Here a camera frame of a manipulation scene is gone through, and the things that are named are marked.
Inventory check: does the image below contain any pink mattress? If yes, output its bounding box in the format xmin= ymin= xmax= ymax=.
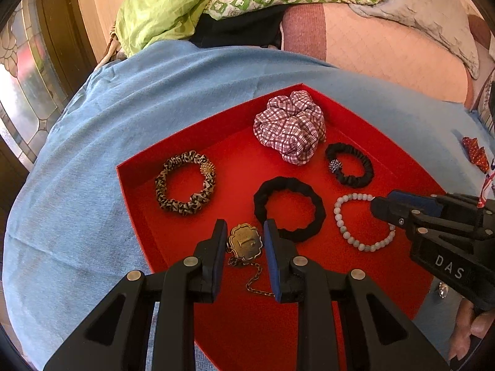
xmin=279 ymin=3 xmax=474 ymax=105

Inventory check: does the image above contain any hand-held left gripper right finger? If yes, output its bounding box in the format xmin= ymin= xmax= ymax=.
xmin=264 ymin=218 xmax=453 ymax=371

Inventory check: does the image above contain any blue blanket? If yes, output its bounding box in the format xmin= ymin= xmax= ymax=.
xmin=2 ymin=41 xmax=495 ymax=371

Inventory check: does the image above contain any red polka dot bow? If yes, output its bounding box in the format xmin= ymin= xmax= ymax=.
xmin=462 ymin=135 xmax=491 ymax=173

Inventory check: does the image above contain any pale green bead bracelet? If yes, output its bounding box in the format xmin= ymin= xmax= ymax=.
xmin=333 ymin=193 xmax=397 ymax=253

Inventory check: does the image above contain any green quilt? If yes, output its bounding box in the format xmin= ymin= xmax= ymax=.
xmin=116 ymin=0 xmax=399 ymax=57

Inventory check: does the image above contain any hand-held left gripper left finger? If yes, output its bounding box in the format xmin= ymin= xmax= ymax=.
xmin=43 ymin=219 xmax=228 ymax=371

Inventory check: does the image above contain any stained glass door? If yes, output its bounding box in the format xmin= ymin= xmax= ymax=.
xmin=0 ymin=0 xmax=95 ymax=186

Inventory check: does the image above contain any red plaid scrunchie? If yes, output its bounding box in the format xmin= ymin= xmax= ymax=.
xmin=253 ymin=90 xmax=326 ymax=166

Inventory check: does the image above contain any grey quilted pillow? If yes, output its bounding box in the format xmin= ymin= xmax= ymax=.
xmin=348 ymin=0 xmax=481 ymax=79

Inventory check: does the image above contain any red box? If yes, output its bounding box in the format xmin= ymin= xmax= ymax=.
xmin=116 ymin=83 xmax=451 ymax=371

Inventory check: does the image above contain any gold pendant with chain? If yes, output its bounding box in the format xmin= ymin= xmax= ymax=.
xmin=226 ymin=222 xmax=278 ymax=299

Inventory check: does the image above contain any leopard print scrunchie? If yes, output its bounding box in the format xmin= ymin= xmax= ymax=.
xmin=155 ymin=151 xmax=217 ymax=216

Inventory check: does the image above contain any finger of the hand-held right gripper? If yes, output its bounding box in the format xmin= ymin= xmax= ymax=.
xmin=370 ymin=196 xmax=446 ymax=237
xmin=390 ymin=190 xmax=444 ymax=218

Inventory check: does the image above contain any plain black scrunchie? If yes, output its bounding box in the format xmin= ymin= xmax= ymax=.
xmin=253 ymin=176 xmax=326 ymax=242

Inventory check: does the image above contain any black scrunchie with bead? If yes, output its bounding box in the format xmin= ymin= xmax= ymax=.
xmin=324 ymin=142 xmax=374 ymax=190

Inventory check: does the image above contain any person's right hand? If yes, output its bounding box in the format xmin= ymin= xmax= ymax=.
xmin=448 ymin=301 xmax=495 ymax=362

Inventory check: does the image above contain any black cloth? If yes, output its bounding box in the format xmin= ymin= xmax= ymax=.
xmin=189 ymin=5 xmax=284 ymax=50

